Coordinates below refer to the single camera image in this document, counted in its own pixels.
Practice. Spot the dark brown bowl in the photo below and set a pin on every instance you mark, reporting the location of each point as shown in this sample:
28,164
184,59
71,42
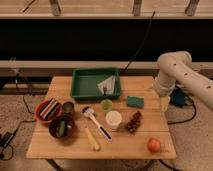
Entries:
70,126

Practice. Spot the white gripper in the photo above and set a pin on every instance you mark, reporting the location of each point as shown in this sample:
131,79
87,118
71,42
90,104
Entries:
163,87

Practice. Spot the green cucumber piece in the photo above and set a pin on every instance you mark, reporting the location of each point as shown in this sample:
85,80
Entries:
61,129

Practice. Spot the wooden table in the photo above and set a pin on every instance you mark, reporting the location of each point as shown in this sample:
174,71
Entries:
123,145

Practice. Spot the orange fruit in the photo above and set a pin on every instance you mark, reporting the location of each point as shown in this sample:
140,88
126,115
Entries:
154,145

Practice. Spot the green sponge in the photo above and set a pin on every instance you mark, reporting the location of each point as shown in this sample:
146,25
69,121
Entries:
135,101

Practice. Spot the green plastic tray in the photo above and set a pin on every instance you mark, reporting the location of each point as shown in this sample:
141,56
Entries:
85,83

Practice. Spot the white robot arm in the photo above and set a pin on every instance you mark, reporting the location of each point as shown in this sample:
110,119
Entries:
175,66

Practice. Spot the small metal cup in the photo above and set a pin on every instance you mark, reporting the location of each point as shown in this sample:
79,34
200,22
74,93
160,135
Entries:
68,108

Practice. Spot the blue floor object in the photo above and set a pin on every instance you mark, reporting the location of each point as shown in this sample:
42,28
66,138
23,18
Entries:
177,98

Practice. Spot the orange bowl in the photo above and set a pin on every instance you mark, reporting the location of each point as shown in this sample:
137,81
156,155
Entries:
39,108

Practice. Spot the small green cup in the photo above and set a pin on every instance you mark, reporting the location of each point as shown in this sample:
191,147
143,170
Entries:
106,105

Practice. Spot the white cylindrical cup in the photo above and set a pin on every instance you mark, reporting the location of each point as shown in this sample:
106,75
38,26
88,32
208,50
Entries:
113,119

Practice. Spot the brown grape bunch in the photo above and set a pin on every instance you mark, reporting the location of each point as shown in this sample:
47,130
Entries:
134,123

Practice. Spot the striped block stack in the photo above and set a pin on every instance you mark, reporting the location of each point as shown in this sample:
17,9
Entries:
50,109

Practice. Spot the white folded paper napkin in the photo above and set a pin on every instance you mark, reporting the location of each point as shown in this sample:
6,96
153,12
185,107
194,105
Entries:
107,86

